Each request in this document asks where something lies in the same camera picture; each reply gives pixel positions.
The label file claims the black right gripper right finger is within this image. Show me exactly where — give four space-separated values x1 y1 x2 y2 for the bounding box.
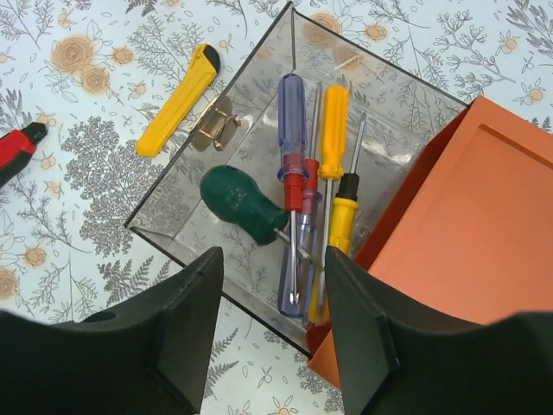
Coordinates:
325 247 552 414

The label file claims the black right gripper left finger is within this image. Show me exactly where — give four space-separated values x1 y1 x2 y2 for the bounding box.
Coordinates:
1 246 224 414

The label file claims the yellow black screwdriver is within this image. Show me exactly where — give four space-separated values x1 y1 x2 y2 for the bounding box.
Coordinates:
308 114 366 326

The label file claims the orange wooden drawer box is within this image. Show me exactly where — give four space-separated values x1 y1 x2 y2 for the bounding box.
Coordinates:
308 97 552 390

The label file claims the green stubby screwdriver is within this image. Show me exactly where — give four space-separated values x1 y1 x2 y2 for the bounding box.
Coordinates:
200 164 289 246

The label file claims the clear acrylic drawer tray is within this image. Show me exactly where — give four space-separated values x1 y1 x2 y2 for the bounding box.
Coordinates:
126 4 465 354

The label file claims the orange handle screwdriver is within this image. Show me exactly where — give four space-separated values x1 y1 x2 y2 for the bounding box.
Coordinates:
318 86 348 271

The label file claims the red utility knife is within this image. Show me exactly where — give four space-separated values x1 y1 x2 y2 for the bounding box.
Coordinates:
0 122 48 188

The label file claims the floral patterned table mat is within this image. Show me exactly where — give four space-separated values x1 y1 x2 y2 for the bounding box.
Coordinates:
0 0 553 415

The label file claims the yellow utility knife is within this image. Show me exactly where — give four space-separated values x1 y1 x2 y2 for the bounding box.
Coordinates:
135 43 221 157

